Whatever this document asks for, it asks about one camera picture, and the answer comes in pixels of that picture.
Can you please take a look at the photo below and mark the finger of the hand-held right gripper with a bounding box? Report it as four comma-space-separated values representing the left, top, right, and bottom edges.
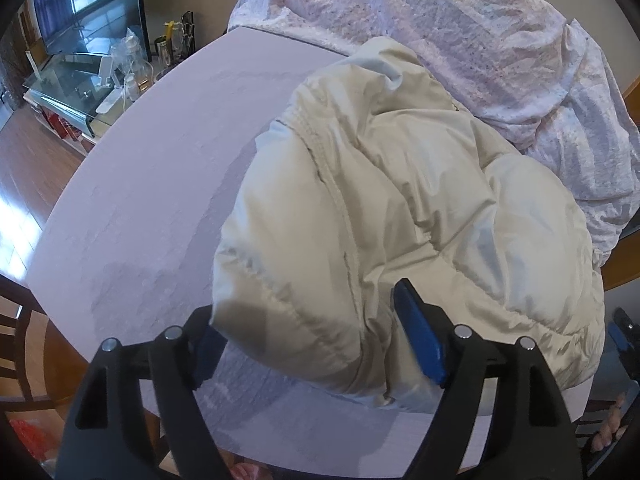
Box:
612, 306, 640, 362

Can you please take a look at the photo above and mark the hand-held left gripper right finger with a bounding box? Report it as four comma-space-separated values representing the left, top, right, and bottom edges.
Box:
392, 278, 584, 480

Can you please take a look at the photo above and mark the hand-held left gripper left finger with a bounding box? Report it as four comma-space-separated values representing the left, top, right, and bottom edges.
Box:
57, 305, 229, 480

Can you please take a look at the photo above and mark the cream puffer jacket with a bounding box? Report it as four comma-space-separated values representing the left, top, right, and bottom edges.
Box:
210, 37, 609, 414

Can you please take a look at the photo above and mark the red plastic bag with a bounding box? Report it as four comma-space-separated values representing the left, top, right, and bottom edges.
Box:
9, 419, 53, 463

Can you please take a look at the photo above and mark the bed with purple sheet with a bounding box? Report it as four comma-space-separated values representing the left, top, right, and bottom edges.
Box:
25, 25, 640, 473

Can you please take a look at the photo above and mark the glass television stand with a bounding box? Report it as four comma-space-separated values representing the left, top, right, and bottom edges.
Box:
22, 52, 147, 137

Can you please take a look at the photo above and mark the metal cup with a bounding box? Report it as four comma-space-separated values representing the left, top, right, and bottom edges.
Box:
154, 35, 174, 70

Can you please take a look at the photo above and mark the clear plastic bag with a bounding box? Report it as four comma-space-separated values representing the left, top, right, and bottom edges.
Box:
110, 34, 152, 81

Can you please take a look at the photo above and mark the dark utensil holder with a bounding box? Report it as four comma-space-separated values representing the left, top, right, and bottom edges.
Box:
176, 9, 197, 60

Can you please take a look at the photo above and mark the floral duvet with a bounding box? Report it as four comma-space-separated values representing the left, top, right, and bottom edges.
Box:
227, 0, 576, 148

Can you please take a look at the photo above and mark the flat screen television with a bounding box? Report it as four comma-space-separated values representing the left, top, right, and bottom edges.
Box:
29, 0, 152, 57

